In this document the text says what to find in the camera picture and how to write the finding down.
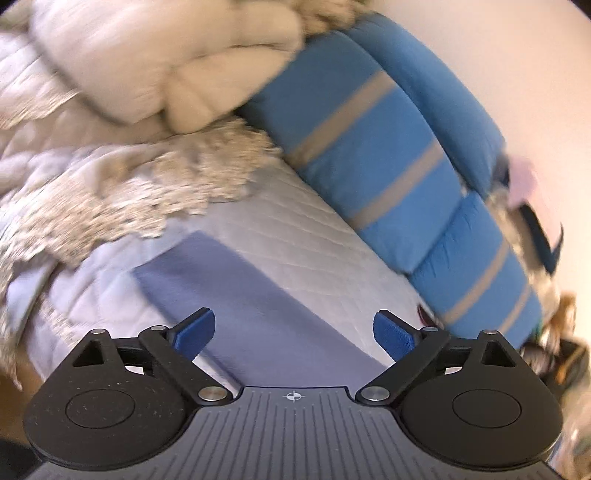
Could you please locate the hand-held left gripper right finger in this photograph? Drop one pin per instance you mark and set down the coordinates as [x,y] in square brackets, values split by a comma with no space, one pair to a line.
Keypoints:
[392,334]

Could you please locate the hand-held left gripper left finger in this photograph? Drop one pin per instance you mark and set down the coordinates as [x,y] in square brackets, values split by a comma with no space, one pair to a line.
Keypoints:
[196,334]

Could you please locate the lavender garment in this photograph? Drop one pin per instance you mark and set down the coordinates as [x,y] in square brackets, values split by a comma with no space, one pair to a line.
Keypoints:
[258,300]

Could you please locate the blue grey-striped pillow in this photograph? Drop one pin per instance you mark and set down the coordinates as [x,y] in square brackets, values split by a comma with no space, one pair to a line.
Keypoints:
[369,152]
[480,272]

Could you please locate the beige lace throw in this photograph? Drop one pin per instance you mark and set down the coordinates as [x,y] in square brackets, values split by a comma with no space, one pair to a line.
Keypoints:
[138,198]

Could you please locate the dark blue cloth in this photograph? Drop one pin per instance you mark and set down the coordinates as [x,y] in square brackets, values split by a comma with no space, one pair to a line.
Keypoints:
[542,240]

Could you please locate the plain blue pillow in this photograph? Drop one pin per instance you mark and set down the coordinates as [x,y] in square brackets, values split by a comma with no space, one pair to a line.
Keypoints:
[443,92]

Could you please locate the cream comforter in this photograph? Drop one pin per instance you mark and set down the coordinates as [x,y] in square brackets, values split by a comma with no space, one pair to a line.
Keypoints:
[152,60]

